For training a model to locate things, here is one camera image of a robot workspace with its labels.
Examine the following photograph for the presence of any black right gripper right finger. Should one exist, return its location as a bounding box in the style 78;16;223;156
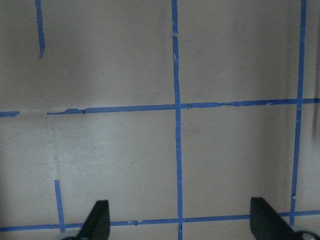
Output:
250;197;302;240

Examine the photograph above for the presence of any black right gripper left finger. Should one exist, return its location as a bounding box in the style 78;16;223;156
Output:
76;200;111;240

